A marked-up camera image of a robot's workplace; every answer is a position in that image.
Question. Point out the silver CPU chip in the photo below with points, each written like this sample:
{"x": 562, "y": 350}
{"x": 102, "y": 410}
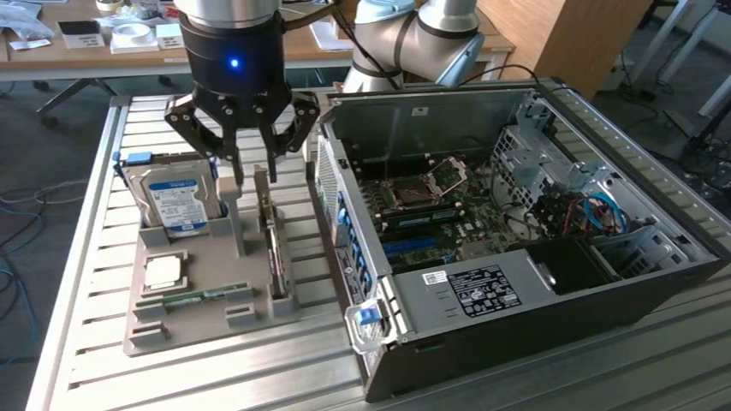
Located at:
{"x": 163, "y": 272}

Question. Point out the white paper stack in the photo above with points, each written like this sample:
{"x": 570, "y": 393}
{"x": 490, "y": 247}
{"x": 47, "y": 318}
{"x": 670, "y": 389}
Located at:
{"x": 329, "y": 38}

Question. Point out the beige tape roll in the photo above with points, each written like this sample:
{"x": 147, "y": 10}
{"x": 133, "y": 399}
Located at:
{"x": 101, "y": 5}

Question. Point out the perforated metal drive cage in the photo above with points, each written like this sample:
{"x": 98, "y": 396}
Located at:
{"x": 531, "y": 150}

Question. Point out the clear plastic bag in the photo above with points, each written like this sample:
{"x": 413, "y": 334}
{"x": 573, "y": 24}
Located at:
{"x": 23, "y": 32}
{"x": 21, "y": 8}

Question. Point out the plain white box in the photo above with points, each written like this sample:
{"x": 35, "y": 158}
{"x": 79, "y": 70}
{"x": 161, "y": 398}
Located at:
{"x": 170, "y": 34}

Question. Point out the flat white box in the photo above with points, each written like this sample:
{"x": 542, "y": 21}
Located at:
{"x": 134, "y": 47}

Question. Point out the open black PC case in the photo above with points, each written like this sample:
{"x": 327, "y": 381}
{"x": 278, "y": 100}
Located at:
{"x": 514, "y": 355}

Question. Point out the grey power supply unit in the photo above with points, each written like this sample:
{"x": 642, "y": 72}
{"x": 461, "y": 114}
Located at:
{"x": 434, "y": 299}

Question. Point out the green RAM stick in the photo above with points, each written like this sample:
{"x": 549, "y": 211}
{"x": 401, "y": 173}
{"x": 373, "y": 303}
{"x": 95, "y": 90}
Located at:
{"x": 194, "y": 295}

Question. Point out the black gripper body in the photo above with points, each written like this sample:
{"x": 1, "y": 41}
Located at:
{"x": 246, "y": 47}

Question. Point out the installed RAM stick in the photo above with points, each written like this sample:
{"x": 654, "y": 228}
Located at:
{"x": 423, "y": 217}

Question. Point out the green motherboard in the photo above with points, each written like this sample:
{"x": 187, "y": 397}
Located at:
{"x": 474, "y": 231}

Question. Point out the white box with black top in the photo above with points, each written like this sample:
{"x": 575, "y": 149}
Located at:
{"x": 83, "y": 40}

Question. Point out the blue expansion slot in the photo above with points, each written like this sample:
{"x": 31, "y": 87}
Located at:
{"x": 411, "y": 245}

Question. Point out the silver disk bay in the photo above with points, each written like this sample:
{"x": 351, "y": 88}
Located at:
{"x": 646, "y": 244}

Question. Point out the metal socket cover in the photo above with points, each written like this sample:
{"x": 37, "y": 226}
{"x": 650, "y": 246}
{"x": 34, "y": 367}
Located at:
{"x": 459, "y": 162}

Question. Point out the red and white card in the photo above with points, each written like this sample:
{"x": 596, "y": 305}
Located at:
{"x": 29, "y": 44}

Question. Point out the blue case release tab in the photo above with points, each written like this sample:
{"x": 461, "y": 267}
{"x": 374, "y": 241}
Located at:
{"x": 367, "y": 317}

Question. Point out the CPU socket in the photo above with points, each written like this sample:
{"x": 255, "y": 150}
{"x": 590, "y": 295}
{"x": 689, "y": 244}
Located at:
{"x": 411, "y": 194}

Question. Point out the white tape roll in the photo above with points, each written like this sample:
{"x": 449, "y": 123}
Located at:
{"x": 122, "y": 30}

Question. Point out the graphics card with metal bracket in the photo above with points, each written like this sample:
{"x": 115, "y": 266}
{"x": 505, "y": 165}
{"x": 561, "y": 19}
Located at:
{"x": 273, "y": 257}

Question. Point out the grey printed parts rack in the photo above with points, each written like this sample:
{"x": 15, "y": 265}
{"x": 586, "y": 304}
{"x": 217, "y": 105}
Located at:
{"x": 194, "y": 329}

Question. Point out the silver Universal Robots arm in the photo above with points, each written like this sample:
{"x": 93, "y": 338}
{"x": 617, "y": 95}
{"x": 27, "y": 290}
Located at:
{"x": 394, "y": 38}

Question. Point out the wooden desk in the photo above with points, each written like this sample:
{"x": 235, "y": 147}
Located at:
{"x": 69, "y": 60}

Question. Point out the hard disk in blue carrier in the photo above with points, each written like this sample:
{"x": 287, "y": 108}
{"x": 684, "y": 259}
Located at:
{"x": 171, "y": 201}

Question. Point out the wooden cabinet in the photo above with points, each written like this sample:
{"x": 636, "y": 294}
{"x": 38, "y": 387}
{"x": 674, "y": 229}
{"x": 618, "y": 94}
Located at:
{"x": 571, "y": 43}

